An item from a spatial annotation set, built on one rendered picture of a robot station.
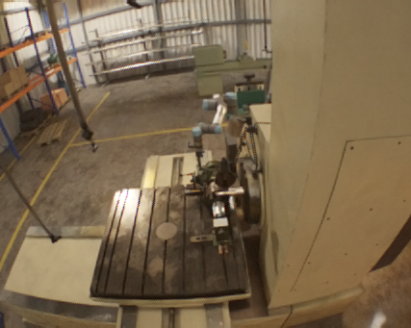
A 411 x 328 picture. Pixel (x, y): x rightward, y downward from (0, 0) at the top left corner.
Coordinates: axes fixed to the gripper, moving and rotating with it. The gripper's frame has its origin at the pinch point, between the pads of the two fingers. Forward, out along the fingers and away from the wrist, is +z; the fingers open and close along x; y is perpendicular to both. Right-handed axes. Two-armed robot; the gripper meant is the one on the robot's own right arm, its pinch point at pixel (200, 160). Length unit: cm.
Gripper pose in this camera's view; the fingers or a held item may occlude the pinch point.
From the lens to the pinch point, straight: 215.7
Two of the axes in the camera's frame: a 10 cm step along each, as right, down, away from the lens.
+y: 9.9, -0.1, -1.4
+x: 1.0, -6.1, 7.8
